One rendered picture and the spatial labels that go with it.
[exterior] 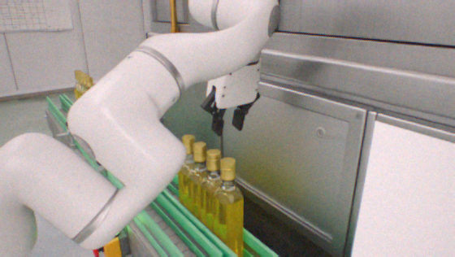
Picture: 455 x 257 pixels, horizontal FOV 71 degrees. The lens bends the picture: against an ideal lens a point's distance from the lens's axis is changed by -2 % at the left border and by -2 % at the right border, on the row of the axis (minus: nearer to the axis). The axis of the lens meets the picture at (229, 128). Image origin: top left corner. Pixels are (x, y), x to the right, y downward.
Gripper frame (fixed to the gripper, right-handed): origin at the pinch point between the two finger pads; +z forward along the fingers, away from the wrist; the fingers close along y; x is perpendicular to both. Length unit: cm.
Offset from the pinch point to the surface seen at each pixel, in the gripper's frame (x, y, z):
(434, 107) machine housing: 30.6, -13.4, -18.1
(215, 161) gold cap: -1.3, 0.6, 11.5
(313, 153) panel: 14.3, -12.8, 2.0
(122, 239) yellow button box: -19, 18, 50
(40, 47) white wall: -559, -29, 192
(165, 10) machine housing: -63, -15, -6
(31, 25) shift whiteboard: -567, -22, 156
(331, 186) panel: 20.9, -12.9, 6.1
